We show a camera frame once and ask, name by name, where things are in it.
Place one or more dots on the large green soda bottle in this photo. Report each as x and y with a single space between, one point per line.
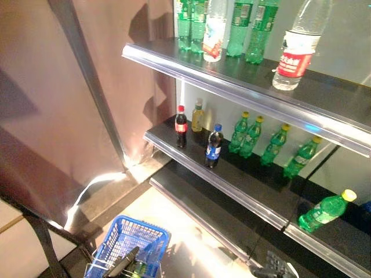
184 26
198 26
239 29
261 34

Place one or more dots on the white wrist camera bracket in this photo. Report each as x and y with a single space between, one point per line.
292 270

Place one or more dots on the yellow juice bottle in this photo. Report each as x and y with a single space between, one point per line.
197 118

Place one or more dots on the green soda bottle yellow cap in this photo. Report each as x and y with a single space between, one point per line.
274 146
237 134
324 211
250 139
301 157

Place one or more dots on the clear water bottle red label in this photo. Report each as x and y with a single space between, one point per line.
295 60

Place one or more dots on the dark metal wall post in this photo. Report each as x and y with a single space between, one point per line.
87 72

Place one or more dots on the blue plastic shopping basket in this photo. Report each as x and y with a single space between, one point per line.
130 231

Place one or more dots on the small cola bottle red label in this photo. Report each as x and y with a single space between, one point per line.
181 127

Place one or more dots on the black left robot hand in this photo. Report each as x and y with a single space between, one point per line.
123 262

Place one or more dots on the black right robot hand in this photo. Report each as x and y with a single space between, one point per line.
275 269

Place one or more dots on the cola bottle blue label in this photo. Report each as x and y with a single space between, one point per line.
213 147

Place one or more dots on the clear bottle white red label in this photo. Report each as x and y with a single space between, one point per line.
214 34

